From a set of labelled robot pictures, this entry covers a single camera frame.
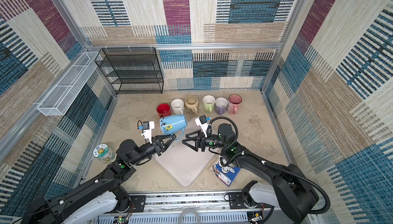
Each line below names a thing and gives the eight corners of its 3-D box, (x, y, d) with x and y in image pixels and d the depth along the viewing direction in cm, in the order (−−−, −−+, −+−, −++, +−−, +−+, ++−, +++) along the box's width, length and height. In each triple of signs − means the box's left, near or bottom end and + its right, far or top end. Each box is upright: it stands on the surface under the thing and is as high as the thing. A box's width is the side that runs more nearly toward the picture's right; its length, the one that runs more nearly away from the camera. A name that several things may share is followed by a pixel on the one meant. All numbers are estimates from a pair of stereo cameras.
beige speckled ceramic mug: (185, 116, 108) (184, 108, 101) (186, 104, 115) (185, 95, 108) (198, 116, 108) (198, 108, 101) (198, 103, 115) (198, 95, 108)
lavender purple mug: (215, 117, 107) (216, 109, 100) (214, 105, 114) (215, 97, 107) (227, 117, 107) (229, 109, 100) (225, 105, 114) (227, 97, 107)
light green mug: (203, 117, 107) (203, 108, 99) (202, 104, 115) (203, 94, 107) (214, 117, 107) (215, 108, 99) (213, 104, 115) (214, 94, 107)
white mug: (172, 119, 106) (169, 110, 98) (173, 108, 112) (171, 98, 105) (183, 119, 106) (182, 110, 98) (184, 108, 112) (183, 98, 105)
